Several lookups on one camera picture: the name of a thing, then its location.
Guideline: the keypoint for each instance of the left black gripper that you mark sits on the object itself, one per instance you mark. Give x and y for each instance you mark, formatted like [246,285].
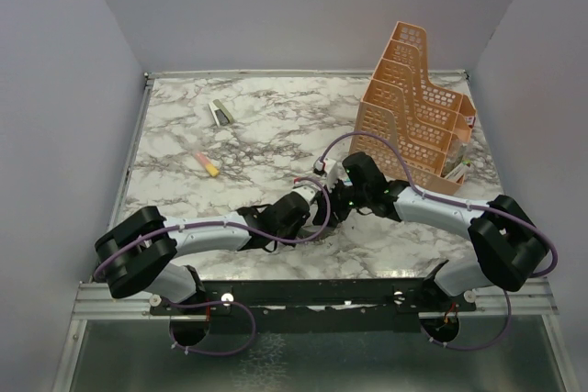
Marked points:
[290,240]

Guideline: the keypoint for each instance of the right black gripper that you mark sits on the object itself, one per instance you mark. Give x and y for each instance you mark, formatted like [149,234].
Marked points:
[333,206]

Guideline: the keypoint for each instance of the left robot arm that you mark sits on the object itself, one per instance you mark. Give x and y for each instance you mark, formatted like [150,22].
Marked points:
[184,236]

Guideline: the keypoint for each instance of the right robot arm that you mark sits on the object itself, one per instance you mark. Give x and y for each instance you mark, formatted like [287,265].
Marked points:
[507,248]

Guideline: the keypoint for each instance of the pink yellow highlighter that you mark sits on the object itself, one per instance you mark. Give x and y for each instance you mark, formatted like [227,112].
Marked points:
[205,162]

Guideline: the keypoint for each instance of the peach plastic file organizer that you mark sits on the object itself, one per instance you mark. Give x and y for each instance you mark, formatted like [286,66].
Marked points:
[419,118]

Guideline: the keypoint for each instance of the grey white stapler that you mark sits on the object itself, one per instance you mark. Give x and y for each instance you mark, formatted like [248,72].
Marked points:
[220,113]

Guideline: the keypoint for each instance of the items in organizer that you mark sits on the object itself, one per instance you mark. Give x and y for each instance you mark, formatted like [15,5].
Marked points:
[457,161]

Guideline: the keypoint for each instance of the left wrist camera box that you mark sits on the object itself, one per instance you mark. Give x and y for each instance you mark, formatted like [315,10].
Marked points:
[308,188]

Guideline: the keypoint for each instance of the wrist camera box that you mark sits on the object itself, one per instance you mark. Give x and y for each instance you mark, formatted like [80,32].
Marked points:
[308,188]
[330,170]

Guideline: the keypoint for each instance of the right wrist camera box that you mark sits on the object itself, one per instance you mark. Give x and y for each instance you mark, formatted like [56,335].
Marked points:
[330,170]

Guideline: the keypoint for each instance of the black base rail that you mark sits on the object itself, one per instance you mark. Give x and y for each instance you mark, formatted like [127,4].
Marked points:
[290,306]

